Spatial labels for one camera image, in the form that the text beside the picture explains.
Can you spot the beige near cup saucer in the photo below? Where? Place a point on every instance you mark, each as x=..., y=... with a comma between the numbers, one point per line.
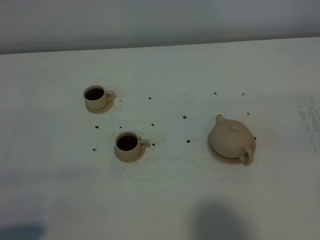
x=129, y=156

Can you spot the beige far teacup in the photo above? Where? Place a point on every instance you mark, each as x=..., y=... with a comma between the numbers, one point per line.
x=96, y=97

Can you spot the beige teapot saucer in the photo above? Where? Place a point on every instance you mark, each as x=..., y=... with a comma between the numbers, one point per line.
x=242, y=160

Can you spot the beige ceramic teapot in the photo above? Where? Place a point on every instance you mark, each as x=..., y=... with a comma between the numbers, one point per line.
x=231, y=138

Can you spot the beige far cup saucer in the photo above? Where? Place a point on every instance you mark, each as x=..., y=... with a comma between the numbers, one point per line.
x=105, y=109

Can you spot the beige near teacup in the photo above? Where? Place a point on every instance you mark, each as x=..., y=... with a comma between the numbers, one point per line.
x=129, y=140

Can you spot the beige cup saucer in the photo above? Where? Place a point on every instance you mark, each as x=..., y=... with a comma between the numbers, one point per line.
x=105, y=109
x=129, y=156

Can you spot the beige teacup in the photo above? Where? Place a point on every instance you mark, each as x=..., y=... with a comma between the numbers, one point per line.
x=129, y=140
x=96, y=97

